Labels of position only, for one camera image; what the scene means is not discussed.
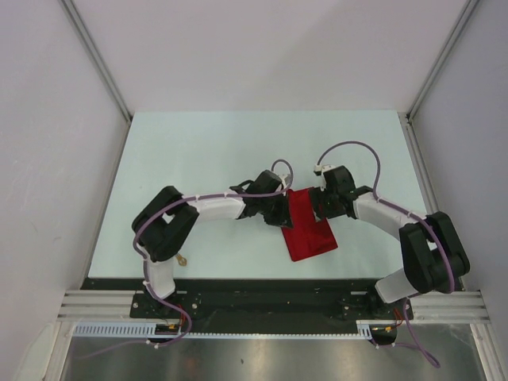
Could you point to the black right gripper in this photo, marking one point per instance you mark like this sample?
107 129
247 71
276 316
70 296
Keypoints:
317 196

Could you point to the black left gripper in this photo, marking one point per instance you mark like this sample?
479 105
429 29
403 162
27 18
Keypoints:
282 218

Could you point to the red satin napkin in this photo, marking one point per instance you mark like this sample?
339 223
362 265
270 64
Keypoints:
308 237

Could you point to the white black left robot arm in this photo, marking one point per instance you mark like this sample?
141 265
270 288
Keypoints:
163 226

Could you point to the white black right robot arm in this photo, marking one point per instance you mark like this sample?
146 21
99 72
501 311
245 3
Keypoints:
433 257

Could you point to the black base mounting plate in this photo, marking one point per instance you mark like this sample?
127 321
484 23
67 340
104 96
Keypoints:
261 306

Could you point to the aluminium right side rail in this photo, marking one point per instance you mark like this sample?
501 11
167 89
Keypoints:
421 170

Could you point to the aluminium rail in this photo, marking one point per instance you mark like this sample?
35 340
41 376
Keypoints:
462 307
421 170

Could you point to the right aluminium frame post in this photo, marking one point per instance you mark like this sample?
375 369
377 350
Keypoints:
452 39

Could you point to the aluminium frame post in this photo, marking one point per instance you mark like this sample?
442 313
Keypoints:
90 47
452 39

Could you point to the white slotted cable duct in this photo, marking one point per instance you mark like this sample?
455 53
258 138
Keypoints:
137 330

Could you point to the aluminium front rail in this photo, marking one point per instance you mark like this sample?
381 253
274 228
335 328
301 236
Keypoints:
462 307

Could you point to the left aluminium frame post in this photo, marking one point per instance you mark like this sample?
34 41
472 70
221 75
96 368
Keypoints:
90 47

